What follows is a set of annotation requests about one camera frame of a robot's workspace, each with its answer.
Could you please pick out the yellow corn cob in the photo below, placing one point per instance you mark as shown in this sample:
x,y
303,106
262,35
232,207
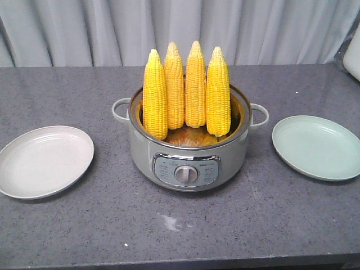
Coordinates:
x,y
195,87
155,120
174,87
218,111

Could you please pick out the white pleated curtain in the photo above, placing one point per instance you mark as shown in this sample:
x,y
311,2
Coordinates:
x,y
121,33

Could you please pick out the beige round plate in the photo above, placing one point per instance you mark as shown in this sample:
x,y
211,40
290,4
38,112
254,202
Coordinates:
x,y
45,161

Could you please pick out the sage green electric cooking pot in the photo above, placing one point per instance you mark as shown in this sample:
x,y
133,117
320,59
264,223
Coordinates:
x,y
185,168

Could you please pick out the light green round plate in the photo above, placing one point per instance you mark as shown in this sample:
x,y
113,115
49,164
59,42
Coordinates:
x,y
317,147

